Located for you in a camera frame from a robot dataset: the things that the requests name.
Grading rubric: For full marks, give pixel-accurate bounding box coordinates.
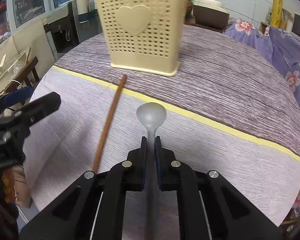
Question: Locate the small wooden stool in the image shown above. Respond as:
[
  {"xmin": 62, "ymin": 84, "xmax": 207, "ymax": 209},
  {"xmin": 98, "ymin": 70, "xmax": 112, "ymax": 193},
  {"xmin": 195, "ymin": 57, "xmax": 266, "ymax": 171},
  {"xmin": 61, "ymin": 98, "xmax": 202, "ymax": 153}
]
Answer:
[{"xmin": 0, "ymin": 57, "xmax": 40, "ymax": 95}]

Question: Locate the sliding glass window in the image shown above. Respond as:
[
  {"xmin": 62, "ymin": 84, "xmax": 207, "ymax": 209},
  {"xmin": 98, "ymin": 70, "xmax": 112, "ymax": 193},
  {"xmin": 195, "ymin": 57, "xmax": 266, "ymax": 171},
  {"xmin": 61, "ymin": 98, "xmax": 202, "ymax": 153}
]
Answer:
[{"xmin": 0, "ymin": 0, "xmax": 46, "ymax": 44}]

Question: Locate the brown chopstick beside black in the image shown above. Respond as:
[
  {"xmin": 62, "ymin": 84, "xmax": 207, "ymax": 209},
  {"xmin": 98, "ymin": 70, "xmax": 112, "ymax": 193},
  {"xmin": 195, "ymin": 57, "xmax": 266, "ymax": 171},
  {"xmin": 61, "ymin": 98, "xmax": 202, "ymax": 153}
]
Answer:
[{"xmin": 92, "ymin": 74, "xmax": 127, "ymax": 173}]

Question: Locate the yellow roll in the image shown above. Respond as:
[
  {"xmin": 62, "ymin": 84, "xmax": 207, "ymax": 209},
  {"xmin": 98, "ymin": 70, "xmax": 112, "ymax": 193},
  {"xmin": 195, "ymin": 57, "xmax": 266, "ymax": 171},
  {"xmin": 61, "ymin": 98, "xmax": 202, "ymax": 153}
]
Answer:
[{"xmin": 270, "ymin": 0, "xmax": 283, "ymax": 28}]

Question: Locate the beige plastic utensil holder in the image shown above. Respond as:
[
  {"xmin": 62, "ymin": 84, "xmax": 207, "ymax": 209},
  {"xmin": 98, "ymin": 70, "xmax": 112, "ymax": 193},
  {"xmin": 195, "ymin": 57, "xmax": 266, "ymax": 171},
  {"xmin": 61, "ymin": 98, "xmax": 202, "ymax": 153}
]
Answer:
[{"xmin": 95, "ymin": 0, "xmax": 186, "ymax": 76}]

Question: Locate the white appliance on stool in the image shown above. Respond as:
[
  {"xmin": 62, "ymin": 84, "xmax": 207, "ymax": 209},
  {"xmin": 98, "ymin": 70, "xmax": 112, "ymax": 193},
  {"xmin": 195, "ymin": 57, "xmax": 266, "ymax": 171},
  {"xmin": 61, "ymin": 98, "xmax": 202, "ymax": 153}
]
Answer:
[{"xmin": 0, "ymin": 47, "xmax": 31, "ymax": 91}]

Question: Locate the steel spoon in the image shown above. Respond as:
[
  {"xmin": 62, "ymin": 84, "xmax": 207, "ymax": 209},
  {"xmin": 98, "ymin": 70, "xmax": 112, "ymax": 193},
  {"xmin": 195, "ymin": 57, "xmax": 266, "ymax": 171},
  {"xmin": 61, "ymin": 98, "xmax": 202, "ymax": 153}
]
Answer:
[{"xmin": 136, "ymin": 102, "xmax": 166, "ymax": 239}]

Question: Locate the white brown rice cooker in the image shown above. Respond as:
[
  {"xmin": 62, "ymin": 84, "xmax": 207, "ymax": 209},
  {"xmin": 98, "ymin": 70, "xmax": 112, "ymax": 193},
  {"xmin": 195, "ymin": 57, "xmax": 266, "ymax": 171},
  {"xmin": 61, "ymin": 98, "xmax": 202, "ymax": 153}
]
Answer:
[{"xmin": 193, "ymin": 0, "xmax": 230, "ymax": 31}]

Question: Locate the water dispenser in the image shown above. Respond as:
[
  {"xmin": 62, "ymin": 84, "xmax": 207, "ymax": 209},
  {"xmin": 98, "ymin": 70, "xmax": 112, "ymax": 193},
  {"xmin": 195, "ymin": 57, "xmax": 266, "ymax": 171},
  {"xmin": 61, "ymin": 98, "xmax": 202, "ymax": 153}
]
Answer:
[{"xmin": 44, "ymin": 0, "xmax": 102, "ymax": 55}]

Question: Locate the purple floral cloth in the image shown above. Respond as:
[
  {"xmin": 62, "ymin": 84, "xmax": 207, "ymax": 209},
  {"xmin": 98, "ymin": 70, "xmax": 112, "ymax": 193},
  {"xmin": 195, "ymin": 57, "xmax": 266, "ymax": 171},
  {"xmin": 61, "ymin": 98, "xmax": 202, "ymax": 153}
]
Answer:
[{"xmin": 225, "ymin": 17, "xmax": 300, "ymax": 218}]

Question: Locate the person's left hand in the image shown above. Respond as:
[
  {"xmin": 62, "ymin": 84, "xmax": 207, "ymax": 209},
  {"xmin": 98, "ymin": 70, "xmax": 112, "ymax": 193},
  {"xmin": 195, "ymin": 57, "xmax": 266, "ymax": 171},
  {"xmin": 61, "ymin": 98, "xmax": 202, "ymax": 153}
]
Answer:
[{"xmin": 0, "ymin": 167, "xmax": 15, "ymax": 204}]

